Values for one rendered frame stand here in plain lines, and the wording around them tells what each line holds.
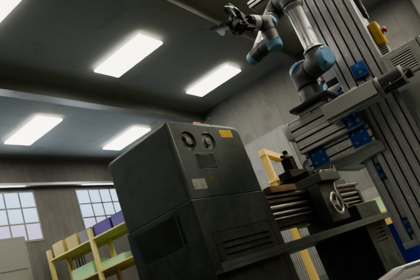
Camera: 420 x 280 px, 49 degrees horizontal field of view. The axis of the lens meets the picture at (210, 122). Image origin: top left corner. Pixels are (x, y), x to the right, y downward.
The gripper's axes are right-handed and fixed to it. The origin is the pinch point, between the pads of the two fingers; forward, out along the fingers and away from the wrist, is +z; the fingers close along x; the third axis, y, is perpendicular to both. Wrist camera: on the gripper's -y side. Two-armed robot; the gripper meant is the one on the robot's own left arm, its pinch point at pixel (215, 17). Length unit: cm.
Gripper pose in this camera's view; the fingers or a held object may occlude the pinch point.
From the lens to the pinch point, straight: 220.1
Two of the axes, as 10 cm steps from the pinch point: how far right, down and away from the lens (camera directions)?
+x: -4.5, 5.8, 6.8
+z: -8.0, 0.9, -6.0
